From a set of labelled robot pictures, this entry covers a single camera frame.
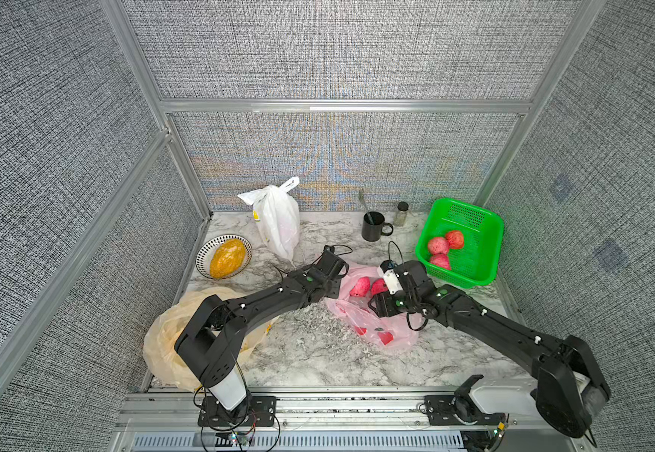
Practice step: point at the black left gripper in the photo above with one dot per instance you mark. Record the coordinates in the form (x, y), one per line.
(336, 290)

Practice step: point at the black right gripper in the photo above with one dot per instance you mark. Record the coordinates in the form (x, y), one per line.
(382, 301)

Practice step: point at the pink plastic bag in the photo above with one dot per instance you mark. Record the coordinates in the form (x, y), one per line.
(386, 333)

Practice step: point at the pink red apple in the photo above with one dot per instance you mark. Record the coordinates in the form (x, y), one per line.
(440, 260)

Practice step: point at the white plastic bag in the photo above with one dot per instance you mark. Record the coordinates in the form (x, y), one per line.
(277, 216)

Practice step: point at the beige plastic bag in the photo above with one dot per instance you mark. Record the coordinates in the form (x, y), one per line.
(158, 348)

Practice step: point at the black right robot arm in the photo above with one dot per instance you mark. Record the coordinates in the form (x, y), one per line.
(567, 389)

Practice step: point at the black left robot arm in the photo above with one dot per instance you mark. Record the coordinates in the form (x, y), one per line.
(210, 342)

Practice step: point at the black mug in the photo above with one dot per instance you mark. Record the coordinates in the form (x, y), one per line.
(375, 226)

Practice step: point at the metal spoon in mug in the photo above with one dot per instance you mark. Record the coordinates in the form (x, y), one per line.
(362, 201)

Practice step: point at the green plastic basket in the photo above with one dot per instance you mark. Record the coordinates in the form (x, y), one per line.
(476, 263)

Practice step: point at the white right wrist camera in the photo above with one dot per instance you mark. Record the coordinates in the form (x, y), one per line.
(392, 276)

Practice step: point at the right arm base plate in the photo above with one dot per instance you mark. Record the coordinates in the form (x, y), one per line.
(448, 410)

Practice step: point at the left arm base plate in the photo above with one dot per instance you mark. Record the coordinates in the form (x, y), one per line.
(252, 412)

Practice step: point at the aluminium front rail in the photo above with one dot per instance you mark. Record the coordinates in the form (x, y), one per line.
(354, 408)

